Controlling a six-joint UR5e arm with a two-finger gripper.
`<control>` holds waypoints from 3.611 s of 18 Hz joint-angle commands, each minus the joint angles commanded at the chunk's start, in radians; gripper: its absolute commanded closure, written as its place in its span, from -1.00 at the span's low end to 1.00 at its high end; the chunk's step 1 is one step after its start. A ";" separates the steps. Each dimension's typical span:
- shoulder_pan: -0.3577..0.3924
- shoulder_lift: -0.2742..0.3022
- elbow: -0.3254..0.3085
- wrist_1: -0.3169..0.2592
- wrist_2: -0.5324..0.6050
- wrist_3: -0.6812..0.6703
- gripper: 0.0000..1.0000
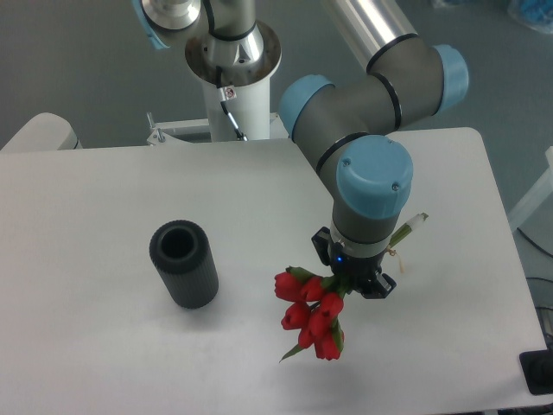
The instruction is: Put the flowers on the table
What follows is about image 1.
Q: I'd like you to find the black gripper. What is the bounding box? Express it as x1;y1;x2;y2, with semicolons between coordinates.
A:
311;227;397;299

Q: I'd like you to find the red tulip bouquet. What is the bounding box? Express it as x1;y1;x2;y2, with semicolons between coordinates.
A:
274;213;429;361

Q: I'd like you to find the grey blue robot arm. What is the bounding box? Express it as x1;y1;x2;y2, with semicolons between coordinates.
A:
132;1;469;298

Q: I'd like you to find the black ribbed cylindrical vase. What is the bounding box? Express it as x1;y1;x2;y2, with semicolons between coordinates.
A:
149;220;219;310

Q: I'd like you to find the black box at table edge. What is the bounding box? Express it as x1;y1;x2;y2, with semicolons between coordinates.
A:
519;349;552;396

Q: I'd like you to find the blue plastic bag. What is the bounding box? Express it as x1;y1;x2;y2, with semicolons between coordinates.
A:
508;0;552;35

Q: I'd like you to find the white rounded side table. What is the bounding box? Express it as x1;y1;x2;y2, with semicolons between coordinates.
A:
1;112;83;154

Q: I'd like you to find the white metal base bracket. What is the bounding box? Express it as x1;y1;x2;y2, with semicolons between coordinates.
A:
146;112;288;146

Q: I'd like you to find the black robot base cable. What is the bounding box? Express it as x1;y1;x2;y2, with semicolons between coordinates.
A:
214;64;250;142

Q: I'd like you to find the white frame on right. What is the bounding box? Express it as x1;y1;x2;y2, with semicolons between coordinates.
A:
507;147;552;233

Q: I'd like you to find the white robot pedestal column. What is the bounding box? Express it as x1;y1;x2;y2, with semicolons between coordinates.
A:
185;21;282;142

